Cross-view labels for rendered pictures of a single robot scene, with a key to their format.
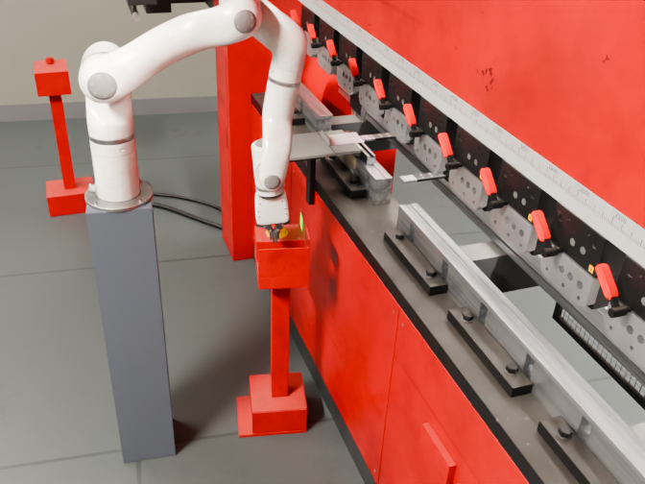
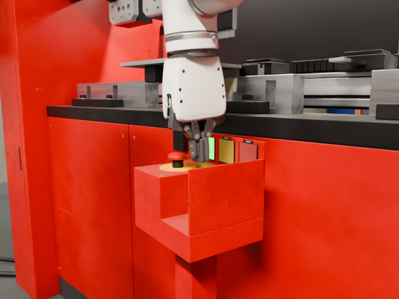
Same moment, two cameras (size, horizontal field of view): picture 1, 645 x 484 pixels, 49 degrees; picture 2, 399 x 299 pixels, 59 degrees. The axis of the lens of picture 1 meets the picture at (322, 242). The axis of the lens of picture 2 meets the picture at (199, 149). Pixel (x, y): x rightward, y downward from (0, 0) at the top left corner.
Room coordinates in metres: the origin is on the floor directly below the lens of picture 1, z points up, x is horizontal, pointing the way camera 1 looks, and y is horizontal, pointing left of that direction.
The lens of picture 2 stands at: (1.37, 0.40, 0.92)
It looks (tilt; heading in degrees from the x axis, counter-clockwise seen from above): 9 degrees down; 335
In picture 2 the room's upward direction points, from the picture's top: straight up
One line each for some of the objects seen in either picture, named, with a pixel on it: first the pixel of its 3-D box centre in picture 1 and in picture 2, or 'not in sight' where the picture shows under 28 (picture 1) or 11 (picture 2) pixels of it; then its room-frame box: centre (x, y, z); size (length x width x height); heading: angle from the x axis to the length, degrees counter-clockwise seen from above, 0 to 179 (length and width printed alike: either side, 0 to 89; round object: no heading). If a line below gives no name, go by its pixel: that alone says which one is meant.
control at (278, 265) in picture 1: (280, 248); (195, 186); (1.96, 0.13, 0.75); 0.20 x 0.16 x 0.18; 10
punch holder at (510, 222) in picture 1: (529, 205); not in sight; (1.38, -0.45, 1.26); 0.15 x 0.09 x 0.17; 21
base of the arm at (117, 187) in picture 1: (115, 166); not in sight; (1.80, 0.59, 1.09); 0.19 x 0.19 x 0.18
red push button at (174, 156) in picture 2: not in sight; (177, 161); (2.00, 0.15, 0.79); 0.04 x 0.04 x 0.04
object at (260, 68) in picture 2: (359, 147); (231, 72); (2.25, -0.11, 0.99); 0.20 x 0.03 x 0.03; 21
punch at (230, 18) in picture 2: (358, 104); (220, 21); (2.29, -0.10, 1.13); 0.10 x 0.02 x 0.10; 21
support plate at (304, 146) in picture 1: (315, 144); (183, 66); (2.23, 0.04, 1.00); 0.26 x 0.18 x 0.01; 111
